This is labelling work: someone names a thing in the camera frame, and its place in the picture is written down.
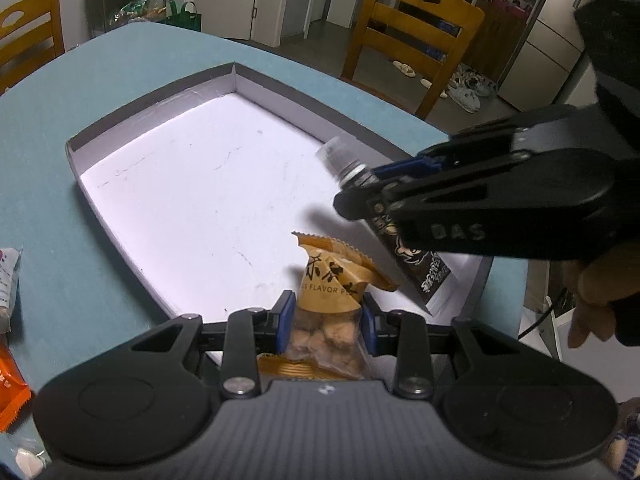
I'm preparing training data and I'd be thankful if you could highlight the silver refrigerator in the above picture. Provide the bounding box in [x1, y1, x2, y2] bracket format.
[497, 0, 594, 112]

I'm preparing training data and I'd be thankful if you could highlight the wooden chair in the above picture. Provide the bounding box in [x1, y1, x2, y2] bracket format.
[341, 0, 487, 121]
[0, 0, 66, 97]

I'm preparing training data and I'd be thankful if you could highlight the clear packet white candy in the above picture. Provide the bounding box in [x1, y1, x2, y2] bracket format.
[0, 432, 51, 480]

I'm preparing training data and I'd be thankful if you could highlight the shallow grey cardboard box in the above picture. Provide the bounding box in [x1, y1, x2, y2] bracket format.
[65, 62, 493, 361]

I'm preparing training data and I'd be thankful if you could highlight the orange snack packet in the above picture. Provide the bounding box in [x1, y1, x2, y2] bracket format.
[0, 335, 34, 433]

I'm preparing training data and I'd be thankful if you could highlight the dark wooden cabinet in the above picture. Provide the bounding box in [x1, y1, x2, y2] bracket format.
[475, 0, 532, 84]

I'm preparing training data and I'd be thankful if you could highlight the black squeeze tube clear cap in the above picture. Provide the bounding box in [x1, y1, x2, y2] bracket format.
[316, 137, 448, 306]

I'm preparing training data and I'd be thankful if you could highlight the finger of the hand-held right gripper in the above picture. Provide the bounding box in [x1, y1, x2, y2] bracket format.
[372, 127, 532, 181]
[333, 154, 532, 223]

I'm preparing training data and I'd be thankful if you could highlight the white packet red print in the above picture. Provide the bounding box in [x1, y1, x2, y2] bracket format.
[0, 247, 24, 334]

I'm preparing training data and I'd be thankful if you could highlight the striped cloth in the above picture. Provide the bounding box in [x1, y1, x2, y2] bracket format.
[602, 399, 640, 479]

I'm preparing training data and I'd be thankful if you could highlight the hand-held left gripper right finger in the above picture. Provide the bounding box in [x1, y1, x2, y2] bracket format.
[361, 292, 521, 402]

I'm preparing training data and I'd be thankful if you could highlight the tan snack packet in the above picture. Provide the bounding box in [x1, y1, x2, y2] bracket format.
[257, 230, 401, 381]

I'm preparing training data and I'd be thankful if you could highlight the white sneaker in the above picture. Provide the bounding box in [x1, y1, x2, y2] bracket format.
[447, 85, 481, 114]
[465, 76, 499, 98]

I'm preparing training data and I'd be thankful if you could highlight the green shopping bag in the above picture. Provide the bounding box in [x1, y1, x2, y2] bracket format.
[160, 1, 203, 32]

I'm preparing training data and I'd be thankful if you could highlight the person's right hand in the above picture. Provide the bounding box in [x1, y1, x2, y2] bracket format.
[567, 242, 640, 349]

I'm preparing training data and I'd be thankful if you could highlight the black cable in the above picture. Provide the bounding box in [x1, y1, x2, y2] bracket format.
[517, 296, 554, 339]

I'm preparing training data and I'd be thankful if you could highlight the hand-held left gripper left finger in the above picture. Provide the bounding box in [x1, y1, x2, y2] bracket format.
[131, 290, 297, 401]

